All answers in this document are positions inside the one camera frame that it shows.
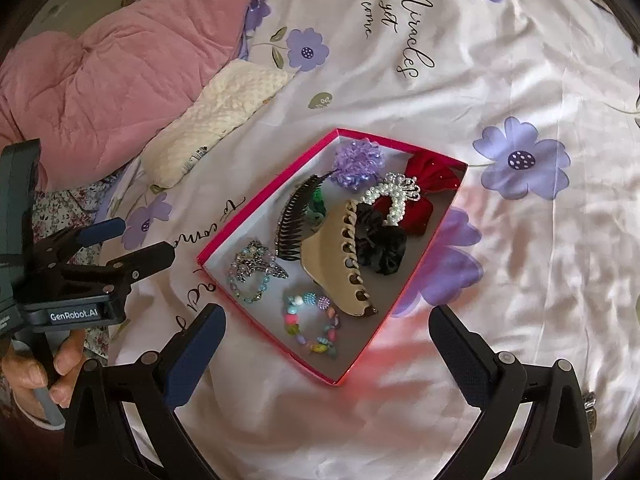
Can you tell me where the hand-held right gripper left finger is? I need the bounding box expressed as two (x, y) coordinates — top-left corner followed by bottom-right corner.
(60, 304), (228, 480)

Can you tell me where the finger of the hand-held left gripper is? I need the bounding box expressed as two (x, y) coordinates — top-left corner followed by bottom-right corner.
(30, 217), (126, 271)
(60, 241), (176, 306)

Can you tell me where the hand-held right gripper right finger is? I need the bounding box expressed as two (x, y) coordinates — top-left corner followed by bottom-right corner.
(429, 304), (593, 480)

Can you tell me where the blue bead bracelet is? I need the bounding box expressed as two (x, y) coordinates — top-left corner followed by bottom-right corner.
(227, 255), (276, 305)

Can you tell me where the colourful bead bracelet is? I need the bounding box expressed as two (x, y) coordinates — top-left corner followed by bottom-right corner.
(282, 292), (342, 360)

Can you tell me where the silver rhinestone hair clip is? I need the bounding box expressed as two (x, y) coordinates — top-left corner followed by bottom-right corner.
(231, 240), (291, 283)

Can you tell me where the red cardboard box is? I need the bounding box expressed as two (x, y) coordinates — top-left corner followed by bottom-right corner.
(196, 128), (469, 387)

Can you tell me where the black scrunchie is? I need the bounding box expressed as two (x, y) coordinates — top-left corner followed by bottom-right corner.
(354, 207), (408, 276)

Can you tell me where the black comb hair clip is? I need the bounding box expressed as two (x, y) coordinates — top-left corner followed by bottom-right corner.
(272, 171), (337, 263)

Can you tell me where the pearl bead hair tie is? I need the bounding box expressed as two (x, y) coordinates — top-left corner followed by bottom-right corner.
(356, 172), (421, 226)

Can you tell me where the beige hair claw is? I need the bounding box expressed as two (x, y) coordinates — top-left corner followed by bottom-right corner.
(299, 197), (380, 318)

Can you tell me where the green braided hair tie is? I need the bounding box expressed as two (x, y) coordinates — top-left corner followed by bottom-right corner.
(306, 187), (328, 226)

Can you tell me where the person's left hand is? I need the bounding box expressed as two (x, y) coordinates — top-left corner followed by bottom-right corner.
(0, 327), (86, 423)

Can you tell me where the small floral print cloth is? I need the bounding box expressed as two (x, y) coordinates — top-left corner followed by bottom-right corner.
(30, 167), (128, 366)

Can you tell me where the floral printed bedsheet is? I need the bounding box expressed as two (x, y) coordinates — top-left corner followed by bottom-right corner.
(75, 0), (640, 480)

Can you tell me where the small metal hair clip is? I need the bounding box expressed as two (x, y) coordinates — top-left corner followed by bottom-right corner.
(582, 390), (598, 433)

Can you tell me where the pink quilt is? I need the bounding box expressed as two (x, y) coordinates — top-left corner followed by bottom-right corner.
(0, 0), (273, 193)

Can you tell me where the cream knitted blanket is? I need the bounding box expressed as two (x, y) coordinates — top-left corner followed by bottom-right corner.
(140, 60), (296, 188)

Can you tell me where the red velvet hair bow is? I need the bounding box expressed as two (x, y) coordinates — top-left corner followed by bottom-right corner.
(372, 151), (463, 237)

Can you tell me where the purple scrunchie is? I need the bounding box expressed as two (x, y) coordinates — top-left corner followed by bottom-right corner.
(331, 141), (386, 191)

